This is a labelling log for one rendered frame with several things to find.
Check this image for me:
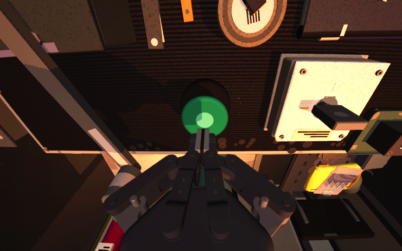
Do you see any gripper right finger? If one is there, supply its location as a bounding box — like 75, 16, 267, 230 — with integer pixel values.
202, 128, 297, 242

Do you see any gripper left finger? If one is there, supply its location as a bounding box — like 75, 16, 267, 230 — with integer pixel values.
102, 128, 204, 241

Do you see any green push button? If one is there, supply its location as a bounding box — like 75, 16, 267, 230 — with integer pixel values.
181, 95, 230, 138

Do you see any black lever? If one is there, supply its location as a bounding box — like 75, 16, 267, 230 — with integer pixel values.
298, 97, 368, 131

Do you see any rusty green tray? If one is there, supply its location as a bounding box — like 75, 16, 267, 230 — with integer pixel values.
346, 109, 402, 165

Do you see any cream lever box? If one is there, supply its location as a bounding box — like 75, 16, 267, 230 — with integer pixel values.
264, 53, 391, 143

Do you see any grey cylinder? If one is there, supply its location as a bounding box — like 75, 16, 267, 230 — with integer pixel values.
111, 165, 142, 197

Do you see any dark perforated plate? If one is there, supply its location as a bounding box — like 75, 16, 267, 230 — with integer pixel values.
280, 153, 329, 193

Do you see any dark ribbed control desk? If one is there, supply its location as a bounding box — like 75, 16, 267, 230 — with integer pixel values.
0, 0, 402, 155

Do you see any yellow handheld device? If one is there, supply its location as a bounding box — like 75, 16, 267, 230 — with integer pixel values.
303, 162, 364, 196

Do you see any black round button collar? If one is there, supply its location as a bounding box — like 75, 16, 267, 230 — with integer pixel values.
181, 78, 230, 112

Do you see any red white box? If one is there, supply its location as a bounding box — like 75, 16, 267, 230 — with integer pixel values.
94, 218, 126, 251

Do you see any tan slanted pillar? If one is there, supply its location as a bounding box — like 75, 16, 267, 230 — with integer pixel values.
0, 0, 142, 169

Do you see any brown flat bar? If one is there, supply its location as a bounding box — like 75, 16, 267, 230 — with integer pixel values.
140, 0, 166, 50

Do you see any orange strip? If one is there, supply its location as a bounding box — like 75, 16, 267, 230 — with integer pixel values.
180, 0, 195, 23

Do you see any dark speckled panel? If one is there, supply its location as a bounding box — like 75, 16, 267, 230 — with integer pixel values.
8, 0, 137, 54

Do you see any dark brown box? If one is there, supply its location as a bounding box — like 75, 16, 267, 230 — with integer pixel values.
296, 0, 402, 40

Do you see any round brown cream key switch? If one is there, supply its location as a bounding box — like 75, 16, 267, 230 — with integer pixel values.
217, 0, 287, 48

